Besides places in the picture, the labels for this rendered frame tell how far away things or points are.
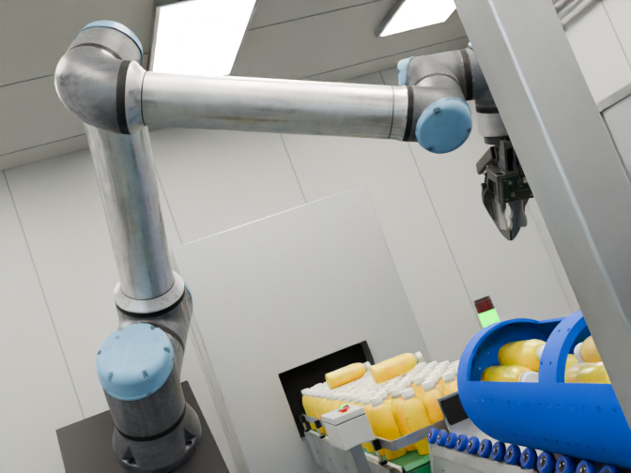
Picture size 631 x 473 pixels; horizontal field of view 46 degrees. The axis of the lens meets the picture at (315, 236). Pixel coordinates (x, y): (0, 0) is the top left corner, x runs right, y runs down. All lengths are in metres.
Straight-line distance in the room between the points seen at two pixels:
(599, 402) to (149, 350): 0.82
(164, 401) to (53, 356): 4.62
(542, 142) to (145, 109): 0.68
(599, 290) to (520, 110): 0.17
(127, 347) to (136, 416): 0.14
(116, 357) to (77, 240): 4.75
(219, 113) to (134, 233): 0.40
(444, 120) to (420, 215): 5.68
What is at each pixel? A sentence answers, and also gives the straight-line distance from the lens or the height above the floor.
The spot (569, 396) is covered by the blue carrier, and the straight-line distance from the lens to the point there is 1.31.
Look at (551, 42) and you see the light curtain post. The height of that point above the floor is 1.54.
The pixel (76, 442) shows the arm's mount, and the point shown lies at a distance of 1.75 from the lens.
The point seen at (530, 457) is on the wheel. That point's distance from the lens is 1.65.
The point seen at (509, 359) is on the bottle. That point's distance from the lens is 1.73.
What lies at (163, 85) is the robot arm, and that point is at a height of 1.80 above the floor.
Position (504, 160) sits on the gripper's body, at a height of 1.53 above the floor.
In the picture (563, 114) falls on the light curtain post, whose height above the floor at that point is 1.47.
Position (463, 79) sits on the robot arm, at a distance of 1.31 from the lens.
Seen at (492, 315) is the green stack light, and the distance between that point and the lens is 2.67.
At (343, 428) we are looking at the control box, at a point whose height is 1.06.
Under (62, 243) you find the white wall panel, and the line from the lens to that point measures 6.23.
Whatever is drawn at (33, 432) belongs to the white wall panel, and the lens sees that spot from 6.12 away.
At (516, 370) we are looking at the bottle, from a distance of 1.64.
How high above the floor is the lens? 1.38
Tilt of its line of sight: 6 degrees up
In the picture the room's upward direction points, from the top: 21 degrees counter-clockwise
